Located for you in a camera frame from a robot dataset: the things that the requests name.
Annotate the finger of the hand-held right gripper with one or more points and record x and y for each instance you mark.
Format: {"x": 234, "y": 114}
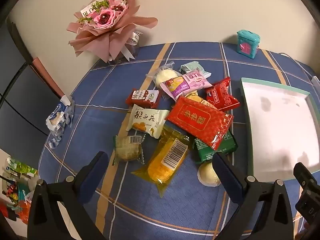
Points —
{"x": 303, "y": 176}

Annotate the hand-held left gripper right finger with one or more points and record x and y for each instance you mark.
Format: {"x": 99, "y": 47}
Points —
{"x": 226, "y": 177}

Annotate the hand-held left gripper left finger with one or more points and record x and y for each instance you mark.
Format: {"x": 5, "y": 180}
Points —
{"x": 91, "y": 175}

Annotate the small white round bun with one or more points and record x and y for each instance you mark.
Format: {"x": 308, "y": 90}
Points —
{"x": 206, "y": 175}

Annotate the dark green snack packet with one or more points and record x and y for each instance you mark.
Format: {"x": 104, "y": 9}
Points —
{"x": 207, "y": 151}

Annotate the clear-wrapped rice dumpling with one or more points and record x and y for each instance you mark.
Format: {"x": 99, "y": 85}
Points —
{"x": 127, "y": 147}

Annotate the white tray with teal rim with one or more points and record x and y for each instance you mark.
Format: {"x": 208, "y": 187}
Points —
{"x": 275, "y": 125}

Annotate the clear yellow cake packet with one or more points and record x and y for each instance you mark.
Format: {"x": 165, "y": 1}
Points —
{"x": 165, "y": 162}

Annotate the large red gold-print packet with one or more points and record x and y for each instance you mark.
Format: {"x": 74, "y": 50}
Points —
{"x": 197, "y": 120}

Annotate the cream cookie packet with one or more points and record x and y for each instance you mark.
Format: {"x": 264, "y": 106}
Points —
{"x": 145, "y": 120}

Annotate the small red snack packet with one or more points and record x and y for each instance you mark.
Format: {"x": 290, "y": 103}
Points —
{"x": 220, "y": 95}

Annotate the yellow roll cake packet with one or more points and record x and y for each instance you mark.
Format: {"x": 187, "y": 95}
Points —
{"x": 193, "y": 97}

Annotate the red and white biscuit packet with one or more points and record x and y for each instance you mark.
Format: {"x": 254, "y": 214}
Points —
{"x": 142, "y": 97}

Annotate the pink roll cake packet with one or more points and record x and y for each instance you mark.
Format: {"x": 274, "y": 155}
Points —
{"x": 185, "y": 85}

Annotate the mint green snack packet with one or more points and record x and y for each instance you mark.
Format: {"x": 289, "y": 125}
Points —
{"x": 193, "y": 68}

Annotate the large clear-wrapped white bun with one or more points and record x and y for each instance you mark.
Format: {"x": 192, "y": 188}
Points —
{"x": 165, "y": 77}

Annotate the blue plaid tablecloth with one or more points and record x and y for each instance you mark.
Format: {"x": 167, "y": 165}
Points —
{"x": 125, "y": 205}

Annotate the blue and white wrapper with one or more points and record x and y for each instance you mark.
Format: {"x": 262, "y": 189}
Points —
{"x": 58, "y": 117}

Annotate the colourful printed packets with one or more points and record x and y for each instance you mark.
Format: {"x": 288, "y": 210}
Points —
{"x": 17, "y": 192}

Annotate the white power strip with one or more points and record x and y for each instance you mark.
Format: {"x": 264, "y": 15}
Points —
{"x": 317, "y": 82}

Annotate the pink board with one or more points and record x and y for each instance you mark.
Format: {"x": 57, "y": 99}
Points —
{"x": 47, "y": 76}

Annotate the dark panel furniture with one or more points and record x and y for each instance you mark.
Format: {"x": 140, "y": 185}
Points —
{"x": 20, "y": 92}

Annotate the teal house-shaped tin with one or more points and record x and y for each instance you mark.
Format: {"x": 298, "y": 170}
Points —
{"x": 247, "y": 42}

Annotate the pink paper flower bouquet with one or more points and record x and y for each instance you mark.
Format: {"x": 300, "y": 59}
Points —
{"x": 105, "y": 17}

